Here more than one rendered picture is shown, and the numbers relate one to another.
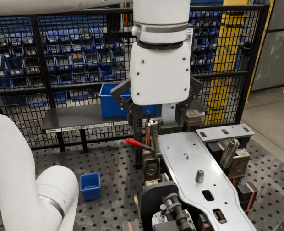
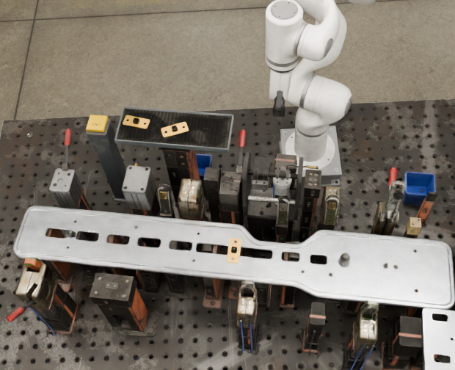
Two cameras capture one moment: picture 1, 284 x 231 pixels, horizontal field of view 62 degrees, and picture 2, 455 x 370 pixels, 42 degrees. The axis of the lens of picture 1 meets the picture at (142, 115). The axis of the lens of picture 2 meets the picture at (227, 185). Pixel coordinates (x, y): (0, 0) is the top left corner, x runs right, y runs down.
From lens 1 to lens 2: 159 cm
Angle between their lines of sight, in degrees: 75
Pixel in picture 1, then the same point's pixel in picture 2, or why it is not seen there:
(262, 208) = not seen: outside the picture
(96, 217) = (375, 195)
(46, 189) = (315, 85)
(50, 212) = (296, 89)
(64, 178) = (327, 98)
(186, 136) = (438, 288)
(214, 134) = (438, 335)
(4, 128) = not seen: hidden behind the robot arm
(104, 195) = (407, 209)
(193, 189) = (330, 248)
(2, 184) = not seen: hidden behind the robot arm
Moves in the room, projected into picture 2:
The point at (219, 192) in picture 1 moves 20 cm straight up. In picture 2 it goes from (318, 273) to (324, 245)
